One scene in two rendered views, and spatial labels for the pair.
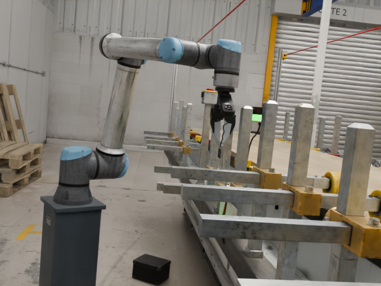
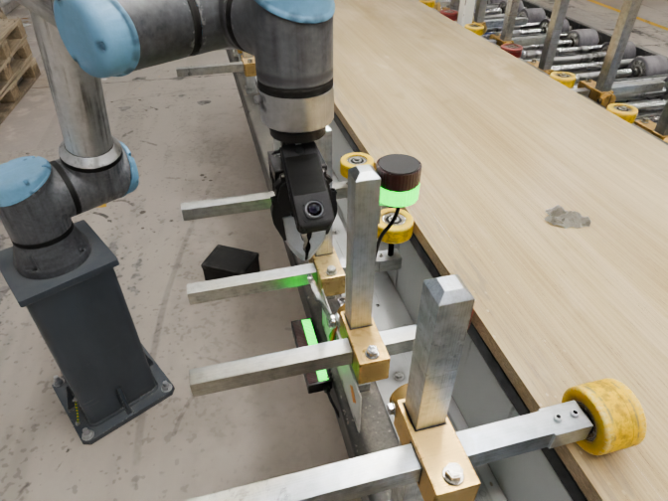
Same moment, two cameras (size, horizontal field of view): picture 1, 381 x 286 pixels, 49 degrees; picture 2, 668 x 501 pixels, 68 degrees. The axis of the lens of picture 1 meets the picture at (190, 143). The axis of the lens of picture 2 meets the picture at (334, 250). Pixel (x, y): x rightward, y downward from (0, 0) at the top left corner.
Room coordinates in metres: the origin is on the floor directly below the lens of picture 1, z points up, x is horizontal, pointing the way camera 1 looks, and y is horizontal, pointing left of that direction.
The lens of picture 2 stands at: (0.91, -0.09, 1.47)
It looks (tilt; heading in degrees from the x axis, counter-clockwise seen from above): 39 degrees down; 354
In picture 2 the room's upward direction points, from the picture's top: straight up
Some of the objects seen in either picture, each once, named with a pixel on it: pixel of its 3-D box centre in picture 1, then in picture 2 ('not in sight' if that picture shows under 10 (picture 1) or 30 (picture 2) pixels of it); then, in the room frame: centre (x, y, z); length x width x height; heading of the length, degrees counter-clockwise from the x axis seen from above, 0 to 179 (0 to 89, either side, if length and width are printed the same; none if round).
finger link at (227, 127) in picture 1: (224, 134); (312, 226); (1.51, -0.12, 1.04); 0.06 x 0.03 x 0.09; 8
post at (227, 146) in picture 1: (223, 173); (322, 234); (1.72, -0.15, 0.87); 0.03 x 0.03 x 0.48; 8
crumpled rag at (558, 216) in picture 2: not in sight; (568, 215); (1.67, -0.63, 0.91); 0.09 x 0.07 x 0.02; 52
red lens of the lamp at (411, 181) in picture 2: (259, 110); (398, 171); (1.48, -0.23, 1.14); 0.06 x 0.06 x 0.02
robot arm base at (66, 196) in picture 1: (73, 190); (48, 242); (2.06, 0.56, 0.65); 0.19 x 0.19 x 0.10
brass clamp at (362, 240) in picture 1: (354, 230); not in sight; (0.71, -0.30, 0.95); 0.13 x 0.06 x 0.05; 8
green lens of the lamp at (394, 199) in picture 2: (258, 117); (397, 188); (1.48, -0.23, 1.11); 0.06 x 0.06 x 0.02
